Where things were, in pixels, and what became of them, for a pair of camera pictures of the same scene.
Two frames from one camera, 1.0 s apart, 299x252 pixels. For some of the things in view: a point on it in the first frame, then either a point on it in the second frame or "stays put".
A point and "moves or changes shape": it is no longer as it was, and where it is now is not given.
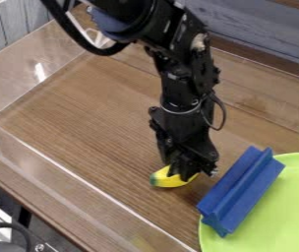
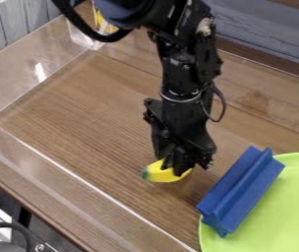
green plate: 280,223 stays put
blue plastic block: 238,192 stays put
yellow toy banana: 161,178 moves or changes shape
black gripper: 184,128 stays put
